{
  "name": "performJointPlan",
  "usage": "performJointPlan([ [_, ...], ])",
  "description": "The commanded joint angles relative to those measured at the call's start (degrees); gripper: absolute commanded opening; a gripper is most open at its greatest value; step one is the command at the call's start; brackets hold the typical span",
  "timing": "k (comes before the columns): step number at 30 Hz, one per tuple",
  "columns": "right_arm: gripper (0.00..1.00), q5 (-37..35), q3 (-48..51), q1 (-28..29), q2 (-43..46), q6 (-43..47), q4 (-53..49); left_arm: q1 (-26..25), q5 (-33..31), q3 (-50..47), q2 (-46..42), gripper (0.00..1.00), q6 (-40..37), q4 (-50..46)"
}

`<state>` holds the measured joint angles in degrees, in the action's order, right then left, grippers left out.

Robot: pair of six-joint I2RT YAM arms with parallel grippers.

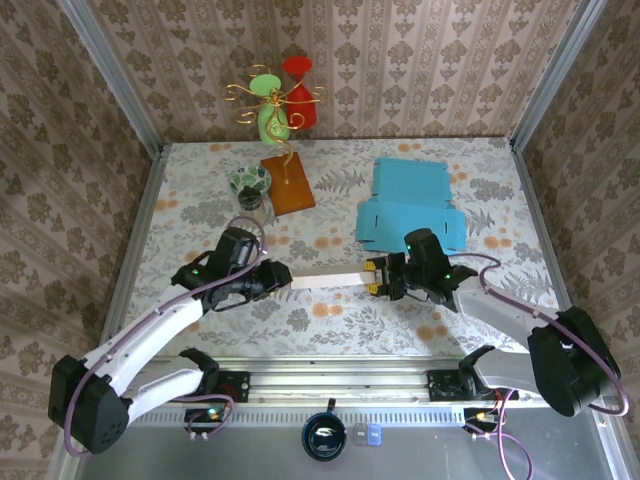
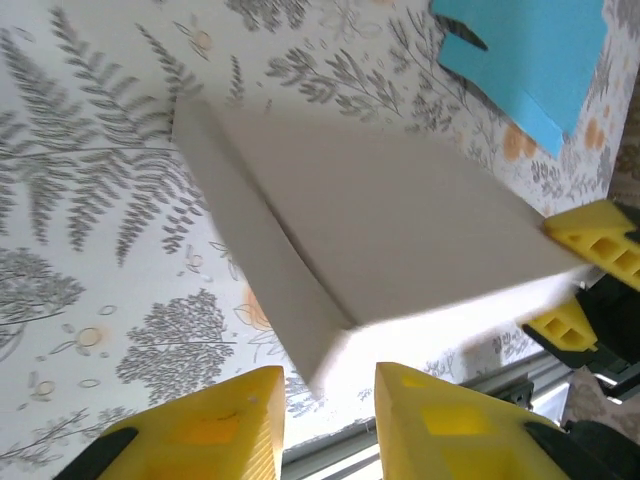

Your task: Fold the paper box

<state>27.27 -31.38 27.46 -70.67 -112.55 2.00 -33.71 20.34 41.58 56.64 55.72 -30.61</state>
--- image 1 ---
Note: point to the white cardboard sheet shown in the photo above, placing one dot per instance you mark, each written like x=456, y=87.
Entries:
x=330, y=281

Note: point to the blue paper box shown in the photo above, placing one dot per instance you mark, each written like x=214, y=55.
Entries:
x=400, y=200

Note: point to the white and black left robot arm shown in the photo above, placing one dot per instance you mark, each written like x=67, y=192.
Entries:
x=160, y=325

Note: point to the floral tablecloth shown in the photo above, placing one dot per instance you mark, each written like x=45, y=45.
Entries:
x=350, y=330

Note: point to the blue memory card case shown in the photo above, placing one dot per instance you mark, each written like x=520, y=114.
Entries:
x=374, y=435

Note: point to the clear memory card case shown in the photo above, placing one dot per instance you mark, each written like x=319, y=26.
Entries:
x=359, y=435

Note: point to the dark blue mug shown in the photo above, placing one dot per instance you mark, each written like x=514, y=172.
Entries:
x=324, y=435

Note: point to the green plastic goblet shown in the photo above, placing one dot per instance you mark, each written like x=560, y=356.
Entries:
x=267, y=125

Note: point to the red plastic goblet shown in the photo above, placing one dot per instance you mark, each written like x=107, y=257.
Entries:
x=300, y=100

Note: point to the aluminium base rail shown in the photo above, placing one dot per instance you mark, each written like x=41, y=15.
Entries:
x=340, y=382

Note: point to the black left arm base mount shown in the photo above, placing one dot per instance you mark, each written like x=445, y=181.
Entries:
x=235, y=385

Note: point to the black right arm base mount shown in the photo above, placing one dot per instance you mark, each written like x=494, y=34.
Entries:
x=442, y=385

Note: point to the aluminium frame post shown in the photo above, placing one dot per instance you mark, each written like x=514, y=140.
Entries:
x=111, y=75
x=555, y=75

